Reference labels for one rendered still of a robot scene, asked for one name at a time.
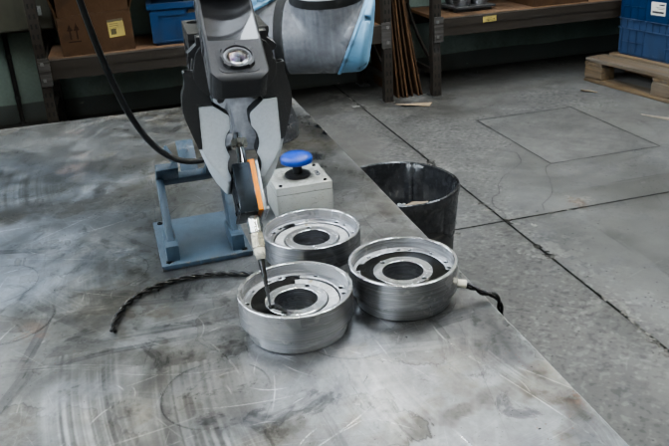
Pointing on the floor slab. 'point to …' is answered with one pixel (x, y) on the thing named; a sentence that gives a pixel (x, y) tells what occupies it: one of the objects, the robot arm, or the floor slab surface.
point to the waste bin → (397, 180)
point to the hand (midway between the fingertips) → (245, 180)
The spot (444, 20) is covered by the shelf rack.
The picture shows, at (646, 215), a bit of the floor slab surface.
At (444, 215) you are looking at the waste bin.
